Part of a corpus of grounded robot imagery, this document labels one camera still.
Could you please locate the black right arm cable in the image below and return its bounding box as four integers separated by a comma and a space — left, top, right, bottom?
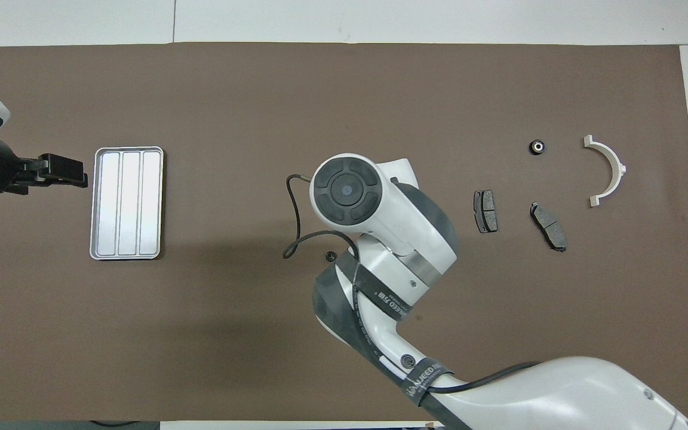
282, 173, 543, 396

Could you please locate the dark rectangular brake pad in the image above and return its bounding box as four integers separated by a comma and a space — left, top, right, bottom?
474, 190, 498, 234

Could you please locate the white curved plastic bracket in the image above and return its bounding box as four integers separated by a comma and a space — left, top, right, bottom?
583, 134, 627, 207

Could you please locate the dark slanted brake pad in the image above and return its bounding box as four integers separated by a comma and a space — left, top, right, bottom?
529, 202, 567, 252

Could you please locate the brown table mat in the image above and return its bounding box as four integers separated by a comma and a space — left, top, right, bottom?
0, 42, 688, 422

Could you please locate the silver metal tray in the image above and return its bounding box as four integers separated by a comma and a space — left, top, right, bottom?
90, 146, 164, 261

